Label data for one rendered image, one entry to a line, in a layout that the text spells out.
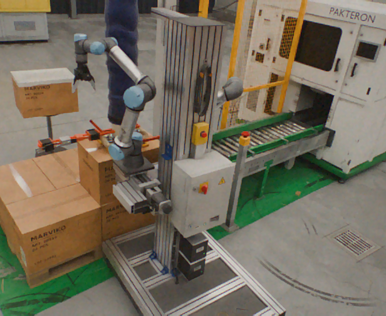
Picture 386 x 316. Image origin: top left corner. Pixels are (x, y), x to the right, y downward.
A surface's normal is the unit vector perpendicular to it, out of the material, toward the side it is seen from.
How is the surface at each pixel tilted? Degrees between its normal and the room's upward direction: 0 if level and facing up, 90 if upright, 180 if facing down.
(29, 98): 90
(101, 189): 90
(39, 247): 90
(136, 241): 0
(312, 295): 0
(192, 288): 0
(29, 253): 90
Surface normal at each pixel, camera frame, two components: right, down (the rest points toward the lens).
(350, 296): 0.09, -0.87
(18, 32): 0.57, 0.46
